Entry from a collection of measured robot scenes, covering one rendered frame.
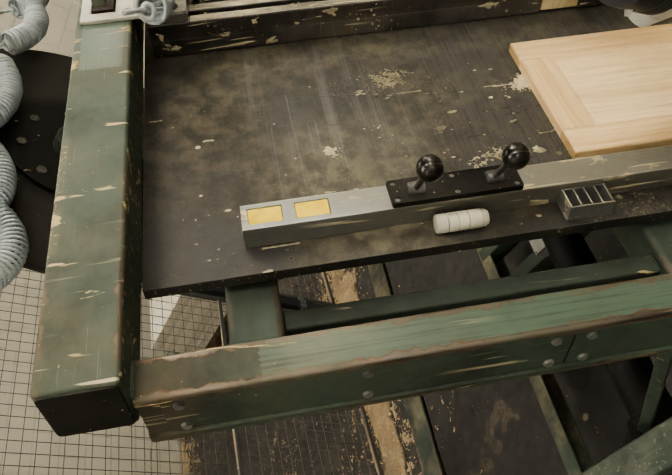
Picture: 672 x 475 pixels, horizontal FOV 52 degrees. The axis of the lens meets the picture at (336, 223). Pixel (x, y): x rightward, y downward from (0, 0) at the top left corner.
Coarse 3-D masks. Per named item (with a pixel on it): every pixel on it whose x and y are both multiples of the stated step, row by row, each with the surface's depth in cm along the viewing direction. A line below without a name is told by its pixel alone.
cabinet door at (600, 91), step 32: (608, 32) 134; (640, 32) 134; (544, 64) 128; (576, 64) 128; (608, 64) 128; (640, 64) 128; (544, 96) 122; (576, 96) 122; (608, 96) 122; (640, 96) 122; (576, 128) 116; (608, 128) 116; (640, 128) 115
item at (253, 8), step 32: (128, 0) 129; (256, 0) 134; (288, 0) 135; (320, 0) 136; (352, 0) 134; (384, 0) 134; (416, 0) 135; (448, 0) 136; (480, 0) 138; (512, 0) 139; (160, 32) 131; (192, 32) 132; (224, 32) 133; (256, 32) 134; (288, 32) 135; (320, 32) 137; (352, 32) 138
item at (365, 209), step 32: (576, 160) 108; (608, 160) 108; (640, 160) 107; (352, 192) 104; (384, 192) 104; (512, 192) 104; (544, 192) 105; (256, 224) 100; (288, 224) 100; (320, 224) 101; (352, 224) 103; (384, 224) 104
